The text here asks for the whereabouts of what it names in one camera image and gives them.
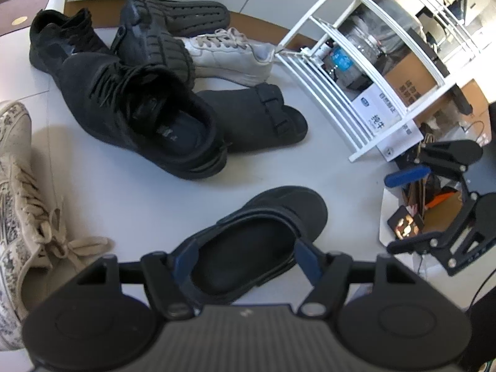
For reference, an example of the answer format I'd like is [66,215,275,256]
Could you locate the white shoe rack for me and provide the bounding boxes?
[274,0,463,162]

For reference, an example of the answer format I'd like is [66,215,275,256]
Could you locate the black suede sneaker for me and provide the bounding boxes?
[61,52,228,181]
[29,8,114,86]

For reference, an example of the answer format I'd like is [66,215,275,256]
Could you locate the white printed sneaker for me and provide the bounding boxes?
[0,101,115,351]

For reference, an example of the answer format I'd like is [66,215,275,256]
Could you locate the white printed carton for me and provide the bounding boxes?
[352,83,424,161]

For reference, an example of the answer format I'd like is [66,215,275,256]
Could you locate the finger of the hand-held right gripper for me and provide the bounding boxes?
[383,139,484,203]
[387,196,484,277]

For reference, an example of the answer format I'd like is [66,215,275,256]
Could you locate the water bottle blue label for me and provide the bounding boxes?
[329,23,386,88]

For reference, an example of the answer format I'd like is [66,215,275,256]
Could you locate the white plain sneaker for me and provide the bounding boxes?
[174,27,275,87]

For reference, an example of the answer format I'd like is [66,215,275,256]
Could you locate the large cardboard box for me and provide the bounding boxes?
[382,48,442,107]

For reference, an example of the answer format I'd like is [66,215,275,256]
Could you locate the smartphone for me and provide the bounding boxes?
[387,205,426,241]

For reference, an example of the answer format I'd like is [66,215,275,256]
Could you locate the brown doormat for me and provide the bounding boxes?
[0,0,69,38]

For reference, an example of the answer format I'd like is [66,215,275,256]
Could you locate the brown paper bag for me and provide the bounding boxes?
[403,134,442,218]

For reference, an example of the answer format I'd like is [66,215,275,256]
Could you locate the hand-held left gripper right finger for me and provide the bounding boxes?
[294,236,421,320]

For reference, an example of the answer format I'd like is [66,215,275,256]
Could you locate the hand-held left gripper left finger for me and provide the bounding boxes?
[76,237,202,321]

